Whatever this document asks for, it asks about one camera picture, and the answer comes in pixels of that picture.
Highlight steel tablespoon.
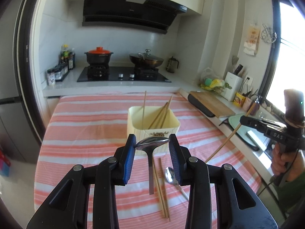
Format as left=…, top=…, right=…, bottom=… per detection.
left=165, top=167, right=189, bottom=201

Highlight steel ladle spoon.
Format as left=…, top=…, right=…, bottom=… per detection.
left=134, top=136, right=170, bottom=195

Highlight green sleeved right forearm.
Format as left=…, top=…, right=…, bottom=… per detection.
left=276, top=148, right=305, bottom=218

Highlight person's right hand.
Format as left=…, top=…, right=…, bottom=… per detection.
left=271, top=143, right=304, bottom=182

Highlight green plastic cutting board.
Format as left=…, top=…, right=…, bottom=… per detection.
left=220, top=114, right=264, bottom=152

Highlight yellow snack packet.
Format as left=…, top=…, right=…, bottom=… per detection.
left=233, top=92, right=246, bottom=108

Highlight wooden cutting board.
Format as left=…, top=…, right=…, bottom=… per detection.
left=188, top=92, right=236, bottom=118

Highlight white knife block holder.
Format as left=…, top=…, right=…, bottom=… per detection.
left=222, top=72, right=242, bottom=101

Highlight red blue boxes on floor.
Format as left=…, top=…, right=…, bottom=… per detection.
left=0, top=150, right=11, bottom=177

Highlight pink white striped tablecloth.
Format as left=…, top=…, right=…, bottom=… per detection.
left=34, top=93, right=261, bottom=228

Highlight grey double door refrigerator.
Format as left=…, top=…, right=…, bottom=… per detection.
left=1, top=0, right=40, bottom=163

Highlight plastic bag with produce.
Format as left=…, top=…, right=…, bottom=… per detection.
left=199, top=67, right=232, bottom=94

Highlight cream plastic utensil holder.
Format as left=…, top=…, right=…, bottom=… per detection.
left=127, top=106, right=180, bottom=141

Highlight white label spice jar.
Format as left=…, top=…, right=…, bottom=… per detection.
left=47, top=69, right=56, bottom=86

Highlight spice jar rack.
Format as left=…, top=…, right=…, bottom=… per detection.
left=53, top=63, right=69, bottom=82

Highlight dark glass kettle jug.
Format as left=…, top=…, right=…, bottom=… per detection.
left=166, top=56, right=179, bottom=73

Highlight black gas stove top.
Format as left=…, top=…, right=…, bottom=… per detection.
left=77, top=66, right=171, bottom=83

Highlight sauce bottles group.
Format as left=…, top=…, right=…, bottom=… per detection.
left=59, top=44, right=75, bottom=70

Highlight black pot with red lid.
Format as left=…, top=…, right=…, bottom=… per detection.
left=85, top=47, right=113, bottom=66

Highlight dark wok with glass lid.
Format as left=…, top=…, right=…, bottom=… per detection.
left=129, top=49, right=164, bottom=68

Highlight black range hood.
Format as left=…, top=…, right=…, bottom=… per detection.
left=82, top=0, right=188, bottom=34

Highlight hanging wall calendar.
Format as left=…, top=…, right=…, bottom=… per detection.
left=243, top=24, right=261, bottom=56

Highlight wire trivet on wall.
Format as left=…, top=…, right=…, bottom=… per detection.
left=261, top=24, right=277, bottom=44

